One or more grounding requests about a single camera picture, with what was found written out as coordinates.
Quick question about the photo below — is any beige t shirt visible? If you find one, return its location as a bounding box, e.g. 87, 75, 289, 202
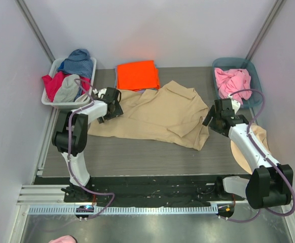
88, 80, 209, 151

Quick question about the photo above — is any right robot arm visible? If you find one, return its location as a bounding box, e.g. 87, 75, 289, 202
203, 98, 295, 209

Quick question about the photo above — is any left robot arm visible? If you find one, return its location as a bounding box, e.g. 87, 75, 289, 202
52, 87, 123, 202

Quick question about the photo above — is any white laundry basket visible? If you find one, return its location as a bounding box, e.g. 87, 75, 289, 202
41, 58, 91, 109

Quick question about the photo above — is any orange folded t shirt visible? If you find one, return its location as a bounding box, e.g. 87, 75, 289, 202
116, 60, 160, 91

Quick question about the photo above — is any teal plastic basin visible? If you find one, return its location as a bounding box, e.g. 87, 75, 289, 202
212, 57, 262, 109

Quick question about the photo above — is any pink crumpled t shirt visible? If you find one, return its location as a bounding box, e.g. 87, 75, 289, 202
214, 68, 251, 99

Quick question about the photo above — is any beige bucket hat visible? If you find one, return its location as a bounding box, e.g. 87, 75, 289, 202
231, 123, 271, 175

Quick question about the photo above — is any grey garment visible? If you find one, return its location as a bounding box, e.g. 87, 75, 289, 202
53, 74, 81, 103

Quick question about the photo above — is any blue patterned garment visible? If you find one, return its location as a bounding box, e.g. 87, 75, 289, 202
57, 49, 94, 78

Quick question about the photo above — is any magenta garment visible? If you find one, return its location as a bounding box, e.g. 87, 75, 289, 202
42, 71, 91, 102

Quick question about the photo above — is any pink object bottom edge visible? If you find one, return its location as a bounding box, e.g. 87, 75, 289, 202
49, 235, 77, 243

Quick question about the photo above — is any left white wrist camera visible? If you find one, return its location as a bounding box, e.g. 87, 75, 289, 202
92, 88, 107, 100

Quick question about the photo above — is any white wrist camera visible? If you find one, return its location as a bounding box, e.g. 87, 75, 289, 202
228, 94, 241, 114
92, 88, 107, 100

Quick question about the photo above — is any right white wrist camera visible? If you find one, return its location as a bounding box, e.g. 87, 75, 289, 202
228, 94, 241, 114

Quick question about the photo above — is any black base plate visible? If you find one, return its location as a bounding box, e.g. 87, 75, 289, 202
63, 175, 243, 208

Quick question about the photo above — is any right aluminium corner post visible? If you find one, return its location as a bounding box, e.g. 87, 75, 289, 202
245, 0, 286, 61

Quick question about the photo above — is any aluminium corner post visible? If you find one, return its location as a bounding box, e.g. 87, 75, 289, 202
245, 0, 286, 61
15, 0, 55, 63

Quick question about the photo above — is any white slotted cable duct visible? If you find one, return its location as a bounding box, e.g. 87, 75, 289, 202
28, 205, 218, 216

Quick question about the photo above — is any aluminium rail frame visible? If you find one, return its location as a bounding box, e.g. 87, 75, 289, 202
18, 182, 245, 208

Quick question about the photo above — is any left aluminium corner post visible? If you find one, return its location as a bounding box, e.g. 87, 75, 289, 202
15, 0, 55, 63

